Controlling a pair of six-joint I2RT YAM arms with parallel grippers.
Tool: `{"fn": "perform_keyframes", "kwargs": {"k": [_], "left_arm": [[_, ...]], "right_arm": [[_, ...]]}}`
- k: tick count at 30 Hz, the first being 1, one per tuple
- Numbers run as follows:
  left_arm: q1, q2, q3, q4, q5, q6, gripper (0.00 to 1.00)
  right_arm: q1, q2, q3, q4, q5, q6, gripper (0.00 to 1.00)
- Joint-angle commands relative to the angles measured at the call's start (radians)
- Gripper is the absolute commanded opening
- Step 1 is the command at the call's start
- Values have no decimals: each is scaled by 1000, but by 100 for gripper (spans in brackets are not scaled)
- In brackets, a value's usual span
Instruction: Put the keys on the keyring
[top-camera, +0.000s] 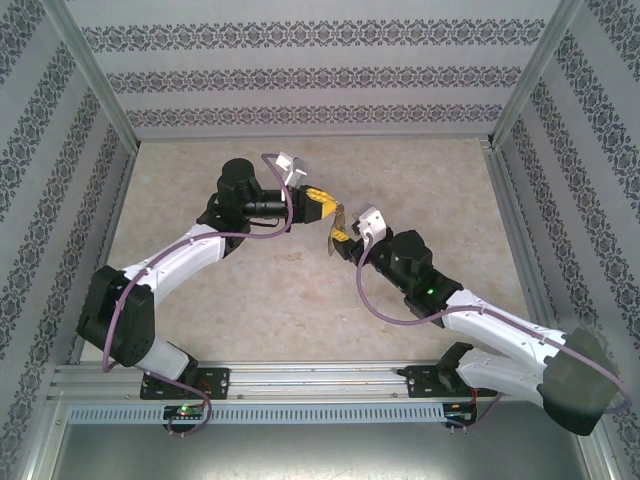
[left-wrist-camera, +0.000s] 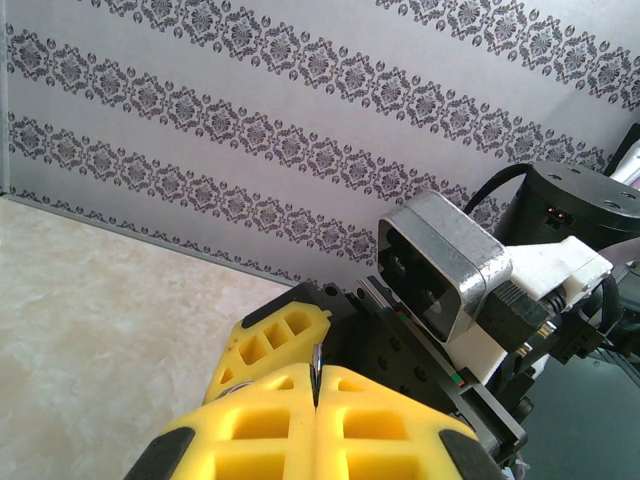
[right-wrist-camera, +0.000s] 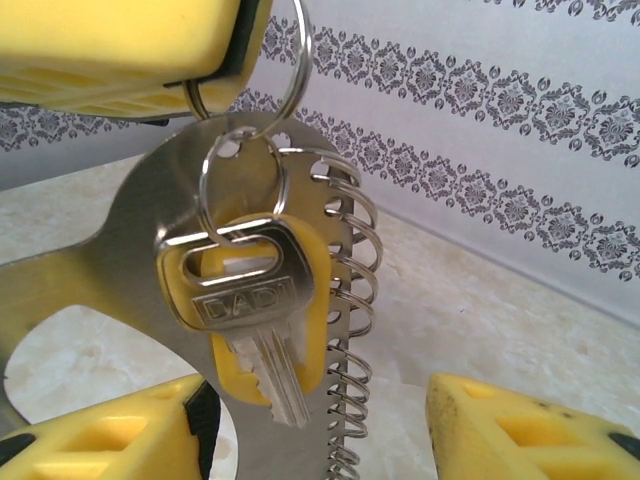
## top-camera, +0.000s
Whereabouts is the small green circuit board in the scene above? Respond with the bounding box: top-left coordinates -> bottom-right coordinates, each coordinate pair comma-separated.
444,402 -> 479,426
163,404 -> 206,421

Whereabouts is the grey metal sheet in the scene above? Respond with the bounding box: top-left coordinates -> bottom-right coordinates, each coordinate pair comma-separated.
49,422 -> 601,480

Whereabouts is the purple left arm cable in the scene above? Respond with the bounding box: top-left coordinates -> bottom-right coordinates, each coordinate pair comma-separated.
102,153 -> 294,439

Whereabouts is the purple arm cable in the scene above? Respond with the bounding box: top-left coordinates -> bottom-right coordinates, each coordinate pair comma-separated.
357,234 -> 630,431
102,153 -> 294,439

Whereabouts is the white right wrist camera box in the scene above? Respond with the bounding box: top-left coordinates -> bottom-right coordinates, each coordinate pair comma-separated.
348,203 -> 390,247

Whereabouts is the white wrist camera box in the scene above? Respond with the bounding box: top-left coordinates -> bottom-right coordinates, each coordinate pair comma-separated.
272,151 -> 310,190
348,203 -> 390,247

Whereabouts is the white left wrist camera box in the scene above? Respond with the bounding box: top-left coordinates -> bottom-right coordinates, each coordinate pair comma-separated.
272,151 -> 310,190

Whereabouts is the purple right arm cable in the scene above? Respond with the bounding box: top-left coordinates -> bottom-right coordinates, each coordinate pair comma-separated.
357,234 -> 630,431

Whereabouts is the aluminium side rail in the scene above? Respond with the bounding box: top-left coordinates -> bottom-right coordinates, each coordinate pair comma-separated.
84,144 -> 139,301
482,142 -> 569,341

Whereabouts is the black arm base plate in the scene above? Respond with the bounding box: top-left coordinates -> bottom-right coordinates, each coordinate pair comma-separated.
139,367 -> 232,401
405,363 -> 499,400

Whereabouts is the long aluminium mounting rail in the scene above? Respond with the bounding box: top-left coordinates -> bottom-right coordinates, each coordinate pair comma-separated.
47,362 -> 591,401

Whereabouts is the grey slotted cable duct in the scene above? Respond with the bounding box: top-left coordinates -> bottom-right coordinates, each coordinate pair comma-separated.
67,403 -> 446,425

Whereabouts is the aluminium corner post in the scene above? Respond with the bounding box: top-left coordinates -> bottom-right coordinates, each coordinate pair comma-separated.
42,0 -> 141,151
489,0 -> 586,149

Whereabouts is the aluminium lower frame bar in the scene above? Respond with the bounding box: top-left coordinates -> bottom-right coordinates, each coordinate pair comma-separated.
582,394 -> 626,480
17,394 -> 66,480

